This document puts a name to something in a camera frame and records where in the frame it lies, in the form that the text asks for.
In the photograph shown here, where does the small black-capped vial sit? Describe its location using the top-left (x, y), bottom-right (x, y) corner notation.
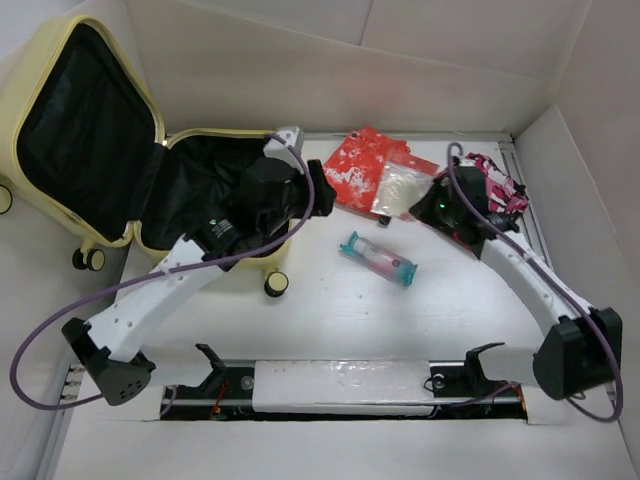
top-left (378, 215), bottom-right (392, 227)

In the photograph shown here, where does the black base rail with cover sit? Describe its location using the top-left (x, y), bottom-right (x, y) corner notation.
top-left (157, 360), bottom-right (528, 422)

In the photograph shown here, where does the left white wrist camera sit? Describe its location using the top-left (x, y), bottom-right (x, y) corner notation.
top-left (263, 126), bottom-right (304, 172)

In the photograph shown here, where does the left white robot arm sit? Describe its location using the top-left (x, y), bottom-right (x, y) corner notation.
top-left (62, 157), bottom-right (336, 406)

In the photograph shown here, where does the lotion bottle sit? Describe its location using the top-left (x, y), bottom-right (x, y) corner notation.
top-left (339, 231), bottom-right (418, 288)

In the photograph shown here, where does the orange white tie-dye cloth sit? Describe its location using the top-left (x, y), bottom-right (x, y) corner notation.
top-left (324, 126), bottom-right (439, 214)

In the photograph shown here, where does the clear bag with cotton pads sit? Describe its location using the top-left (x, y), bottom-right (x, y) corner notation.
top-left (371, 155), bottom-right (439, 219)

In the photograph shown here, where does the pink camouflage cloth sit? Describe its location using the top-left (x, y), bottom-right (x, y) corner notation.
top-left (465, 153), bottom-right (529, 218)

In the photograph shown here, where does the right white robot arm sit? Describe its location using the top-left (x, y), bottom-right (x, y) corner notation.
top-left (410, 166), bottom-right (622, 400)

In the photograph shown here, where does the yellow hard-shell suitcase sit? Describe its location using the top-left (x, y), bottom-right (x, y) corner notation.
top-left (1, 15), bottom-right (268, 271)

